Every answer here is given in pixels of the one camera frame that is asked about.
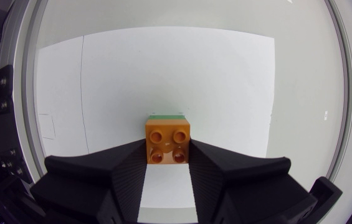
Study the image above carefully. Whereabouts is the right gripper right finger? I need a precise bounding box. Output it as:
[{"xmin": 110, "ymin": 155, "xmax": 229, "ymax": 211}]
[{"xmin": 188, "ymin": 138, "xmax": 318, "ymax": 224}]

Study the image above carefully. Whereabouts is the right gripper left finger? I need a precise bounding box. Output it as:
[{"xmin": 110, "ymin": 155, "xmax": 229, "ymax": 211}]
[{"xmin": 29, "ymin": 138, "xmax": 148, "ymax": 224}]

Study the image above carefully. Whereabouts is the orange toy brick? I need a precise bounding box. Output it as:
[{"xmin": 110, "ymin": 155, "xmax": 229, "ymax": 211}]
[{"xmin": 145, "ymin": 118, "xmax": 191, "ymax": 165}]

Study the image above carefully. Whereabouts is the green toy brick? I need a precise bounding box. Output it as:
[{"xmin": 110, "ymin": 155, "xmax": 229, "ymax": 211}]
[{"xmin": 147, "ymin": 114, "xmax": 187, "ymax": 121}]

